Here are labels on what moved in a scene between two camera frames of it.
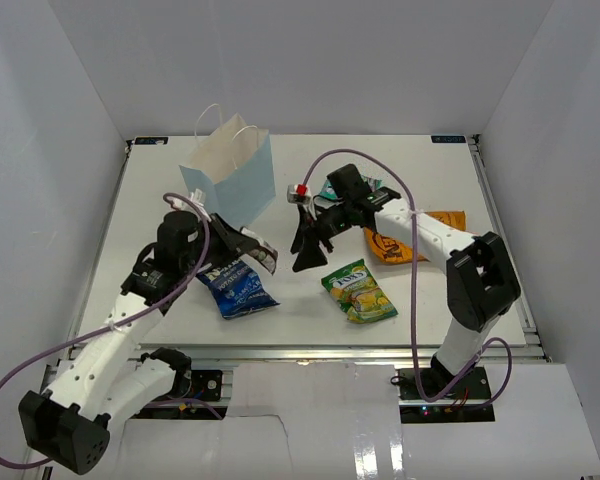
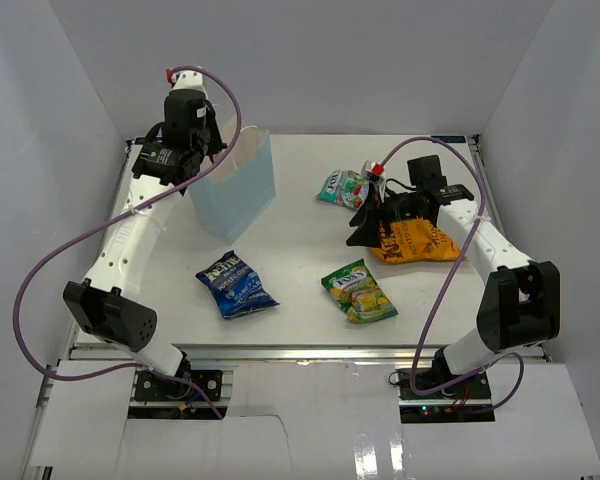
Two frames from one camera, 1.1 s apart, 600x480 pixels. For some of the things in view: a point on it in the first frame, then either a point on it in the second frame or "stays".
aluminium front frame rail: [372, 353] stays
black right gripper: [311, 254] → [368, 234]
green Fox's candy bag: [357, 294] stays
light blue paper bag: [232, 167] stays
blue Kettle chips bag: [236, 288] stays
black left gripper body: [189, 260] → [209, 140]
